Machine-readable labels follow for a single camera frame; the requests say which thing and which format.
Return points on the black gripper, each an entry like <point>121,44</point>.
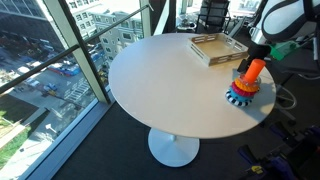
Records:
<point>259,51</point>

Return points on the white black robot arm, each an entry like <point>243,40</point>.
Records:
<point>286,20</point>

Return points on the orange stacking pole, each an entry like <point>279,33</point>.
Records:
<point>255,70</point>

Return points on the light wooden slotted tray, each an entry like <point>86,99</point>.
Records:
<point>216,48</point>

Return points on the green plastic item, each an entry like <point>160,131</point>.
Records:
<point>283,50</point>

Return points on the black office chair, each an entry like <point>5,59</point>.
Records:
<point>213,13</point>

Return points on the blue orange bar clamp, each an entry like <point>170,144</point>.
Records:
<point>248,156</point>
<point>280,166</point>

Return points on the dark window railing bar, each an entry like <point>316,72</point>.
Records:
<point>40,65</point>

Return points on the white round table pedestal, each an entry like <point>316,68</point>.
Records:
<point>173,150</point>

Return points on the grey window mullion frame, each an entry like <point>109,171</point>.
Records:
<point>83,63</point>

